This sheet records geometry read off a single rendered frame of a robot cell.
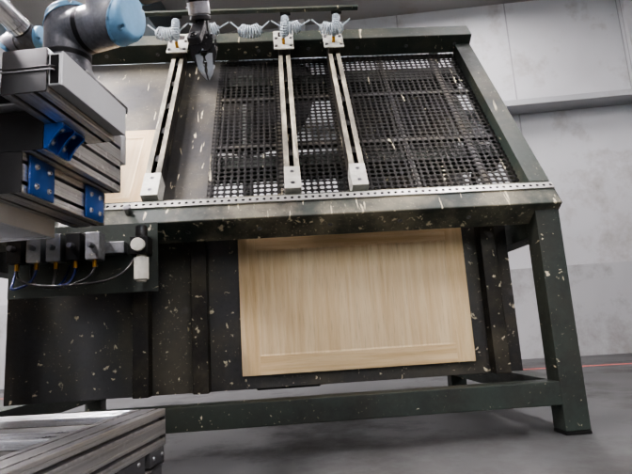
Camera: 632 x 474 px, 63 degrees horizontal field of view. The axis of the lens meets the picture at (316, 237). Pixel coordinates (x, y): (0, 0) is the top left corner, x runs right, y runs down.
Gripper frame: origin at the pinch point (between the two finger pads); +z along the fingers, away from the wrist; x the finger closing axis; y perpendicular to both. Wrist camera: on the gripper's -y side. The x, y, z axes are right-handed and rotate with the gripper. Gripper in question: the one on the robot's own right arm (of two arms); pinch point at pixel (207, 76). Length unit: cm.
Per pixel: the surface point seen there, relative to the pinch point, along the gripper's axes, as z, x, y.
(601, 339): 279, -280, 283
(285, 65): -3, -20, 78
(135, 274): 60, 25, -34
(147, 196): 39.0, 25.9, -10.6
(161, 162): 29.5, 24.5, 5.7
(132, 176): 34, 37, 6
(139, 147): 25, 39, 22
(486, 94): 19, -112, 59
